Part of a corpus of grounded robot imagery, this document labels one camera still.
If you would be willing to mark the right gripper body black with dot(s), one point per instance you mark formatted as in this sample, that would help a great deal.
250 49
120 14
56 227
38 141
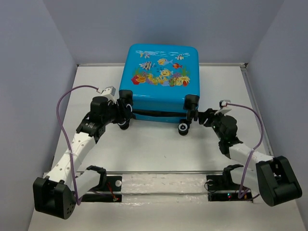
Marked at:
213 121

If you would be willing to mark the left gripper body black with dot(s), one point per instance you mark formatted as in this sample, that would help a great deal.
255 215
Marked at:
111 116

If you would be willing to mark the blue kids suitcase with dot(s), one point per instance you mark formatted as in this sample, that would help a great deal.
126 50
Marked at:
161 82

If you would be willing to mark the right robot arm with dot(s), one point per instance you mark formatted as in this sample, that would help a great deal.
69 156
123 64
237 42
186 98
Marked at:
271 177

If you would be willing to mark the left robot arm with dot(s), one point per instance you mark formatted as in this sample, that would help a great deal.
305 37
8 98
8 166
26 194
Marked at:
60 191

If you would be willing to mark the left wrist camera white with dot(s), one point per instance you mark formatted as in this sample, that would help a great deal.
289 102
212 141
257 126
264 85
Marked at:
109 93

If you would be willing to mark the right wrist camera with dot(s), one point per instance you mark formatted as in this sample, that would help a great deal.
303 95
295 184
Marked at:
223 107

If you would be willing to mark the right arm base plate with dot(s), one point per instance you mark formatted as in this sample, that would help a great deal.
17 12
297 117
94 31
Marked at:
219 189

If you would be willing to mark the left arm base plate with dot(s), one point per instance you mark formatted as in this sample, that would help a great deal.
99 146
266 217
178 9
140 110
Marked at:
109 193

